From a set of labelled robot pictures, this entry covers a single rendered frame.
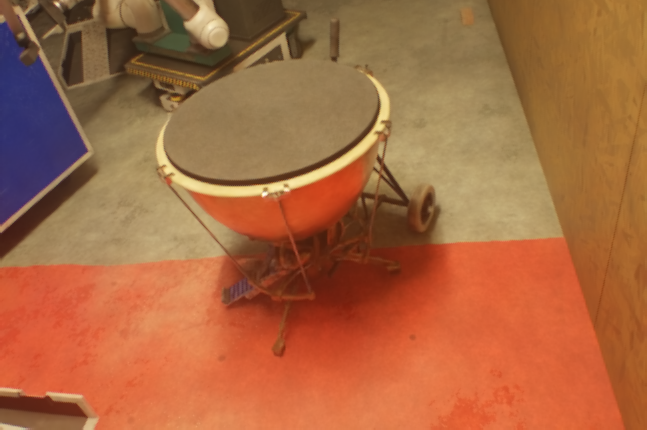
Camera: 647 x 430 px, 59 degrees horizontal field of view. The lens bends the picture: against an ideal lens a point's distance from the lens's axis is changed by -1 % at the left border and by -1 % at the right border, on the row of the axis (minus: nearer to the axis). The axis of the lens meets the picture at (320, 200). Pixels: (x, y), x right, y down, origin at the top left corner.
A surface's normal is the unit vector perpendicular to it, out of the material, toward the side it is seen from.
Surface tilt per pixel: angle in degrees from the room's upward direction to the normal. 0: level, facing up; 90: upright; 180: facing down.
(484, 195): 0
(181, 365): 0
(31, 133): 90
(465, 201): 0
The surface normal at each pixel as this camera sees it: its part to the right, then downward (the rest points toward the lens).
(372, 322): -0.17, -0.76
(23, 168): 0.88, 0.17
